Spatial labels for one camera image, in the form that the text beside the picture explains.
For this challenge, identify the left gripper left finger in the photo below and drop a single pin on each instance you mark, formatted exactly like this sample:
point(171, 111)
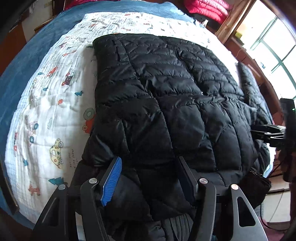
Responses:
point(57, 220)

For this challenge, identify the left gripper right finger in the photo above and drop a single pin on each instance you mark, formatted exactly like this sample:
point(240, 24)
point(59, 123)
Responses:
point(241, 224)

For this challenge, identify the black quilted puffer jacket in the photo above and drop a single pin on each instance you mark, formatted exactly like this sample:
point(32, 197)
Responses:
point(158, 98)

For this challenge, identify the white patterned muslin blanket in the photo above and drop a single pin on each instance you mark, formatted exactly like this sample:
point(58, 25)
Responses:
point(52, 120)

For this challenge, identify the wooden window desk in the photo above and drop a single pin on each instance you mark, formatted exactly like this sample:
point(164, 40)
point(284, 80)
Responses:
point(225, 35)

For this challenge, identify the folded red quilt stack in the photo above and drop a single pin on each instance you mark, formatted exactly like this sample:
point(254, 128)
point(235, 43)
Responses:
point(217, 10)

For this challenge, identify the blue bed cover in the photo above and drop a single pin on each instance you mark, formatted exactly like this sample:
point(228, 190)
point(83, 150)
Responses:
point(17, 74)

